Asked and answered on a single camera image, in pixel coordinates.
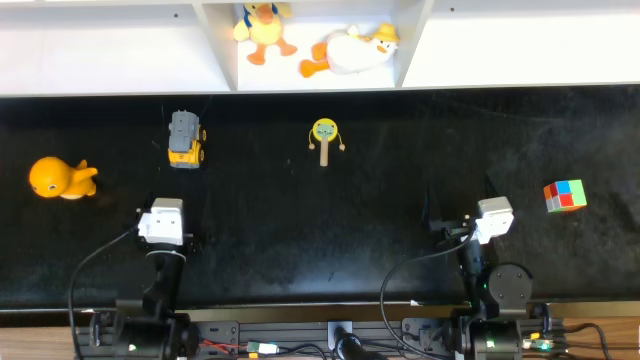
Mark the black cable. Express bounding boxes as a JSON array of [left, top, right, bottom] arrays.
[[378, 222, 479, 360], [67, 227, 141, 360]]

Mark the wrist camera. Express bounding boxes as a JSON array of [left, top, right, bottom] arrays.
[[137, 197, 186, 247], [473, 195, 516, 246]]

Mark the yellow plush duck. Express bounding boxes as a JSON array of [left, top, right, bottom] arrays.
[[232, 2, 299, 66]]

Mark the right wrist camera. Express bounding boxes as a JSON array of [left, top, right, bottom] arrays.
[[473, 195, 516, 246]]

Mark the white plush duck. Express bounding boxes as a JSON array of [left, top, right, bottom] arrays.
[[298, 22, 401, 79]]

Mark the grey and yellow toy truck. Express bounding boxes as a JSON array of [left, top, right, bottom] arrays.
[[167, 110, 208, 170]]

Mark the many-coloured puzzle cube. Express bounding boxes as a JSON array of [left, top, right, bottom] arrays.
[[543, 179, 588, 214]]

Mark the yellow rubber duck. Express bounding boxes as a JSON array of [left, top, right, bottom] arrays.
[[28, 156, 99, 201]]

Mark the mounting rail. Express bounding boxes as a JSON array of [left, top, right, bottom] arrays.
[[74, 301, 640, 360]]

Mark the yellow rattle drum toy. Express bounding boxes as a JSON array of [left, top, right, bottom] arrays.
[[307, 117, 347, 168]]

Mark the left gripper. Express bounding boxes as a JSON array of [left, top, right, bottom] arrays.
[[183, 230, 205, 253]]

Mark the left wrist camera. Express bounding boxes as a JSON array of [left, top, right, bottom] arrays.
[[137, 197, 186, 247]]

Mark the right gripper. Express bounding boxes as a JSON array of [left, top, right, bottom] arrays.
[[421, 173, 502, 248]]

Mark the white shelf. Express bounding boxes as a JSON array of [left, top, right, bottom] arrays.
[[0, 0, 640, 98]]

